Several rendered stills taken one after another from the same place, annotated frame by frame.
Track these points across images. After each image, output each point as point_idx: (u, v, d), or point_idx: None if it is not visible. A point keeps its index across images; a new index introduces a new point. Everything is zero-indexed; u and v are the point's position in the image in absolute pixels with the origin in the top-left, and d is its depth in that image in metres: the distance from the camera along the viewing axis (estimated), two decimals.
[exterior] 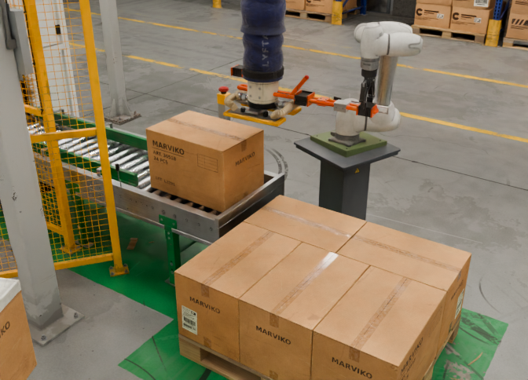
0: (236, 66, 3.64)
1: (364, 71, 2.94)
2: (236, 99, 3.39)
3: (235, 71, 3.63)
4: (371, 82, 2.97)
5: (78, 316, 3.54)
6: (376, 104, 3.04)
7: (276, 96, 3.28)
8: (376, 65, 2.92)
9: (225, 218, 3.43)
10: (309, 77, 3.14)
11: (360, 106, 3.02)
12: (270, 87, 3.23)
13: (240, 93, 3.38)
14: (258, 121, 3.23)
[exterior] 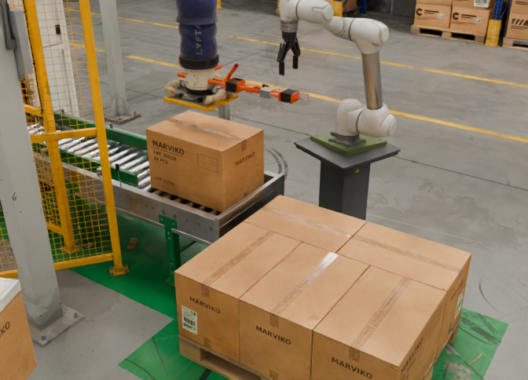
0: None
1: (284, 34, 3.07)
2: (177, 85, 3.62)
3: None
4: (291, 43, 3.10)
5: (78, 316, 3.54)
6: (298, 92, 3.23)
7: (211, 83, 3.49)
8: (295, 27, 3.05)
9: (225, 218, 3.43)
10: (238, 65, 3.35)
11: (279, 66, 3.12)
12: (205, 74, 3.44)
13: (181, 80, 3.61)
14: (192, 106, 3.45)
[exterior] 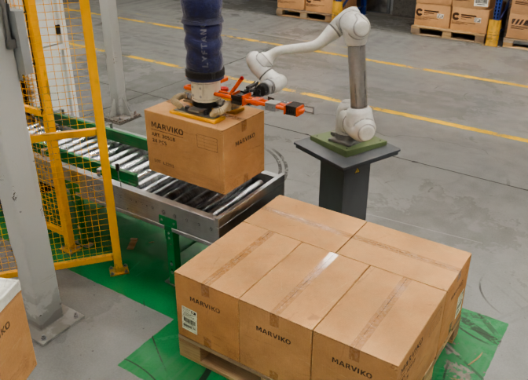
0: None
1: None
2: (184, 98, 3.63)
3: None
4: None
5: (78, 316, 3.54)
6: (303, 104, 3.22)
7: (217, 96, 3.50)
8: None
9: (225, 218, 3.43)
10: (243, 78, 3.35)
11: None
12: (210, 87, 3.45)
13: (187, 93, 3.62)
14: (198, 118, 3.45)
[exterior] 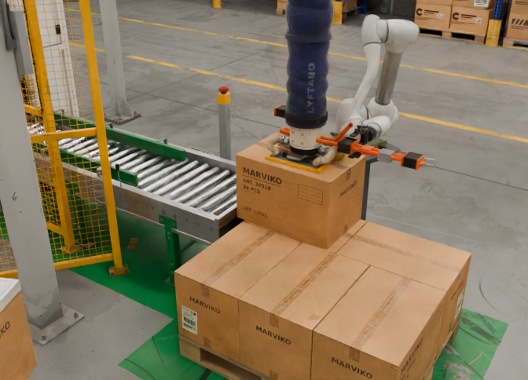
0: (279, 107, 3.60)
1: None
2: (279, 142, 3.35)
3: (278, 112, 3.58)
4: (361, 138, 3.24)
5: (78, 316, 3.54)
6: (423, 156, 2.94)
7: (319, 142, 3.22)
8: None
9: (225, 218, 3.43)
10: (353, 125, 3.07)
11: (357, 155, 3.16)
12: (313, 133, 3.17)
13: (283, 137, 3.34)
14: (299, 167, 3.17)
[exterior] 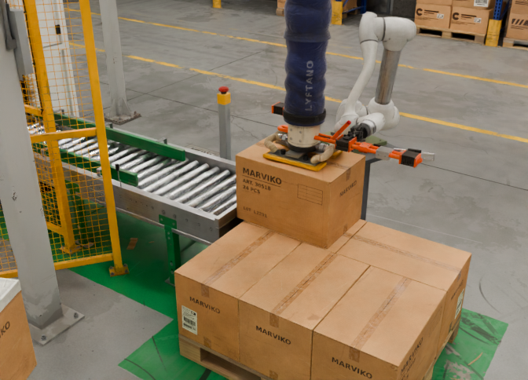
0: (276, 104, 3.60)
1: None
2: (276, 140, 3.35)
3: (276, 110, 3.59)
4: None
5: (78, 316, 3.54)
6: (420, 154, 2.96)
7: (317, 140, 3.23)
8: None
9: (225, 218, 3.43)
10: (350, 122, 3.08)
11: None
12: (312, 131, 3.18)
13: (280, 134, 3.34)
14: (298, 165, 3.18)
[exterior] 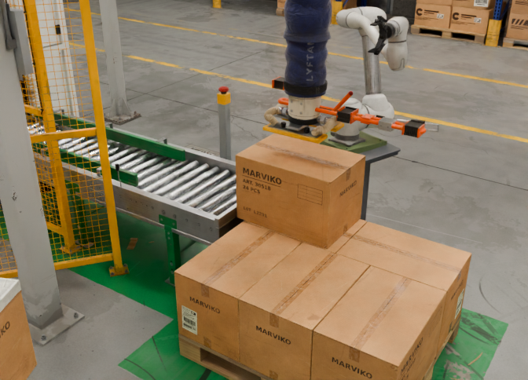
0: (277, 78, 3.53)
1: (388, 38, 3.24)
2: (277, 113, 3.28)
3: (276, 84, 3.52)
4: (379, 34, 3.20)
5: (78, 316, 3.54)
6: (424, 124, 2.89)
7: (317, 112, 3.16)
8: None
9: (225, 218, 3.43)
10: (353, 93, 3.01)
11: (376, 51, 3.13)
12: (313, 103, 3.11)
13: (281, 107, 3.27)
14: (298, 137, 3.11)
